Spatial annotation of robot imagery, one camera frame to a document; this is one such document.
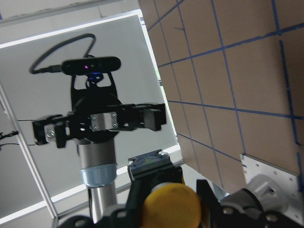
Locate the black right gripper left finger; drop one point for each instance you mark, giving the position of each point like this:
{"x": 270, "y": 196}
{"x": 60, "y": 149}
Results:
{"x": 134, "y": 204}

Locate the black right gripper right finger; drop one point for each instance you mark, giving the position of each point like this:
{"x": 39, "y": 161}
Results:
{"x": 210, "y": 207}

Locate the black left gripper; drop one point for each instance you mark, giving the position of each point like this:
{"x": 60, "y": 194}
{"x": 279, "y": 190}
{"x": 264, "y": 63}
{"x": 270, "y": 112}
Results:
{"x": 95, "y": 101}

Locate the yellow push button switch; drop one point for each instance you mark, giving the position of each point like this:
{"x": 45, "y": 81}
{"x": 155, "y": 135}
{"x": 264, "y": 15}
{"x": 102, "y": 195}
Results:
{"x": 165, "y": 200}

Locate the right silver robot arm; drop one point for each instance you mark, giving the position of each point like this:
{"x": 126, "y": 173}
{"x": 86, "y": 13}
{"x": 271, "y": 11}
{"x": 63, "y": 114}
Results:
{"x": 243, "y": 210}

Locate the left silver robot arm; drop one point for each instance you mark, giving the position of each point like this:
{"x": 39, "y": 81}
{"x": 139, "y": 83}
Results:
{"x": 98, "y": 161}

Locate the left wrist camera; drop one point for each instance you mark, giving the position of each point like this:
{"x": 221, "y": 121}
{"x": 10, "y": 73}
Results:
{"x": 90, "y": 65}

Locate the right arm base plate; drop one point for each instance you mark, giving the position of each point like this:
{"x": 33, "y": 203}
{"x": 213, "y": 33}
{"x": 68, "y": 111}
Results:
{"x": 270, "y": 175}

